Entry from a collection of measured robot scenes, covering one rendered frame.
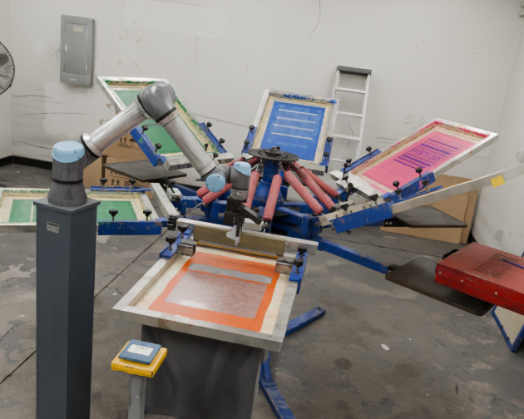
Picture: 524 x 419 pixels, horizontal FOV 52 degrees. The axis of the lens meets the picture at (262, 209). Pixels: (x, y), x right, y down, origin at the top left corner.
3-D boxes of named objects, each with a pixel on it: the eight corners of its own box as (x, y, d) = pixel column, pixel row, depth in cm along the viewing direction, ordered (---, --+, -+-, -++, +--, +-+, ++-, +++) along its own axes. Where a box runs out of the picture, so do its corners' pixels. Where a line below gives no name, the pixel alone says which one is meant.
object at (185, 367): (249, 439, 197) (264, 336, 185) (133, 412, 203) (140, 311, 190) (251, 433, 200) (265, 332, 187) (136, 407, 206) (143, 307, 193)
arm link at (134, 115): (51, 154, 218) (160, 76, 209) (64, 147, 232) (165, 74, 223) (71, 178, 221) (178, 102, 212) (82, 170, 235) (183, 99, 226)
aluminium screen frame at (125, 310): (280, 352, 175) (282, 342, 174) (111, 317, 183) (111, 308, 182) (304, 263, 250) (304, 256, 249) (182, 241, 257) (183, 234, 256)
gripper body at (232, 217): (226, 219, 239) (229, 194, 236) (245, 223, 238) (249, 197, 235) (222, 224, 232) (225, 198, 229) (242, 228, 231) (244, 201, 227)
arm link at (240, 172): (232, 160, 231) (252, 162, 231) (229, 184, 234) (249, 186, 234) (231, 164, 223) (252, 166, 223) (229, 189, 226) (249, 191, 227)
